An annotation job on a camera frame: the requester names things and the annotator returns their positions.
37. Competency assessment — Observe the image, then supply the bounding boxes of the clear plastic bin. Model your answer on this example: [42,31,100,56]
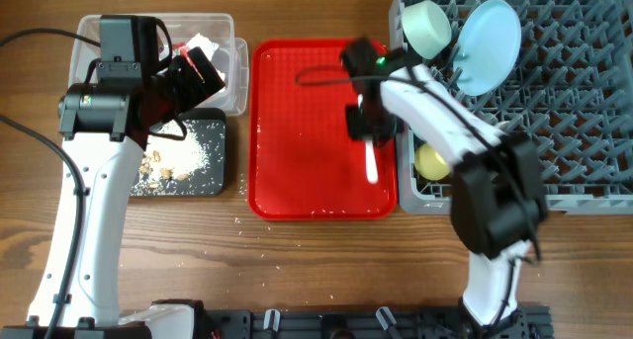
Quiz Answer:
[67,13,249,117]

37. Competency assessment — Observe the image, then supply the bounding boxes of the black tray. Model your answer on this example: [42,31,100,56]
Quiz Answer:
[129,107,227,198]

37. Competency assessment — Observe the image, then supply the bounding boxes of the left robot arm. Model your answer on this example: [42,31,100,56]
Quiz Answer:
[2,15,226,337]

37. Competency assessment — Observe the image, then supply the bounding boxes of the red snack wrapper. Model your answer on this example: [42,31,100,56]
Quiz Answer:
[171,42,194,65]

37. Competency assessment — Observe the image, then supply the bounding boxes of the grey dishwasher rack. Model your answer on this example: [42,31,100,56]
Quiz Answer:
[389,0,632,214]

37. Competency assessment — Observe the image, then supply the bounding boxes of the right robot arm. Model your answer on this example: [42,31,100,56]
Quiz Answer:
[295,38,547,334]

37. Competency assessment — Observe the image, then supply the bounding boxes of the light blue plate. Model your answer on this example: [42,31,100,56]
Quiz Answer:
[453,0,522,96]

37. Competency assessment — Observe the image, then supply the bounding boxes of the red serving tray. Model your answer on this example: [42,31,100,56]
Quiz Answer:
[247,39,398,221]

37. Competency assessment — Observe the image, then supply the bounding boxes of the white plastic fork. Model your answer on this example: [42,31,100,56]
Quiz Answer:
[364,138,379,184]

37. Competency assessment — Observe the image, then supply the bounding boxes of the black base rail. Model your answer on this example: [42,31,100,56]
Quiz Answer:
[113,298,555,339]

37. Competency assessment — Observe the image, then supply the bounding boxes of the yellow cup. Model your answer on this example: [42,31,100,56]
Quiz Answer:
[414,143,450,181]

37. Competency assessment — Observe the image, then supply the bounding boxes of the green bowl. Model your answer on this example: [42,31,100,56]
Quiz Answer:
[402,0,452,59]

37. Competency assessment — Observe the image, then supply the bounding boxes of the rice and food scraps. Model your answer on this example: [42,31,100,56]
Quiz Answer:
[132,120,224,196]

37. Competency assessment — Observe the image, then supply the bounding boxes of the white napkin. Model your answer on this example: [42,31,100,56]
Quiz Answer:
[186,34,229,82]

